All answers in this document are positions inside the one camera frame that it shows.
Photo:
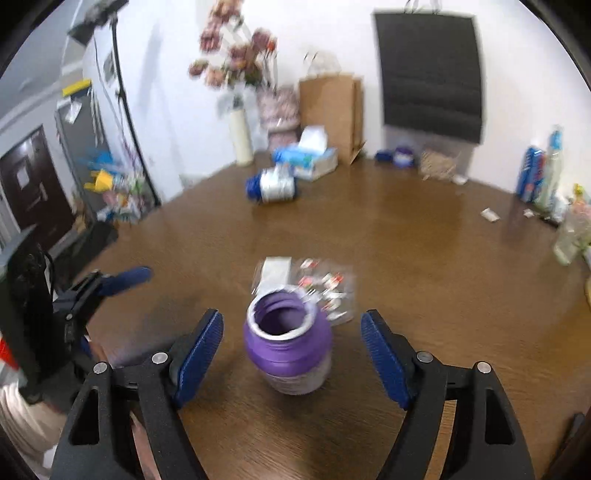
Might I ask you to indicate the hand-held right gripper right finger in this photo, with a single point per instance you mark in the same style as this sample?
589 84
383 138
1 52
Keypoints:
383 360

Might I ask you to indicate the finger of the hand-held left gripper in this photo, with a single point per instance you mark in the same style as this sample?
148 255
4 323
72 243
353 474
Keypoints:
127 278

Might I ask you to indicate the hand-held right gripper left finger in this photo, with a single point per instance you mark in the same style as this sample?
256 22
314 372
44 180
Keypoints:
199 355

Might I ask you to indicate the purple cup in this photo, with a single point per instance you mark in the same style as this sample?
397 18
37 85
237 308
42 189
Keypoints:
288 344

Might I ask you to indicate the cluttered toy shelf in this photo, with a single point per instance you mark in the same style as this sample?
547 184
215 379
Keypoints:
108 184

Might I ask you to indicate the clear plastic packet bag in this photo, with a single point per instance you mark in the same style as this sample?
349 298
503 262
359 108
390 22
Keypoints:
318 288

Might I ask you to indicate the person's beige clothing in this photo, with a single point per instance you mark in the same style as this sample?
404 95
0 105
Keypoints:
27 429

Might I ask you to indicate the dark brown door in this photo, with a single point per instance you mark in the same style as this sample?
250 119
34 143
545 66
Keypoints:
32 191

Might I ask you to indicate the blue-capped silver bottle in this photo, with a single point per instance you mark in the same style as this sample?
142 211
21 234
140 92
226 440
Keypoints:
272 184

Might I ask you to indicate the small white sachet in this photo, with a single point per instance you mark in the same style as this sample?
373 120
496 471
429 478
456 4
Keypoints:
489 215

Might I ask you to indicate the white flower vase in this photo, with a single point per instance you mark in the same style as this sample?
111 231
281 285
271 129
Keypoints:
241 134

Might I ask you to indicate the black light stand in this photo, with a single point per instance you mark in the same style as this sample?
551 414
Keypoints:
124 92

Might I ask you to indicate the blue plastic wrapper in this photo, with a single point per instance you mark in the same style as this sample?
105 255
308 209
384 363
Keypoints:
288 154

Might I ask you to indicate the purple-lidded small jar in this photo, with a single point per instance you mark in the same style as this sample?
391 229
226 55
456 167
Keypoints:
402 157

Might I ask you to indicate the tissue box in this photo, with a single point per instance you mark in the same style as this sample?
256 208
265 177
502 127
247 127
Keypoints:
314 157

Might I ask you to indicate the blue snack can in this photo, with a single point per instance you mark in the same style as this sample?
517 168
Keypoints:
532 173

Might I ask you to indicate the brown paper bag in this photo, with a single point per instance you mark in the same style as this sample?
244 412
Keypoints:
330 115

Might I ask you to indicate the clear plastic bottle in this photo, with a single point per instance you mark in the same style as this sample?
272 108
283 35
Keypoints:
553 168

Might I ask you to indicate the pink artificial flowers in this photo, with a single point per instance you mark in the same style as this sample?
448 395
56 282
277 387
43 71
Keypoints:
235 46

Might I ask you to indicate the black hanging bag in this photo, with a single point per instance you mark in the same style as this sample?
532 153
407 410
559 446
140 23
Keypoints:
431 78

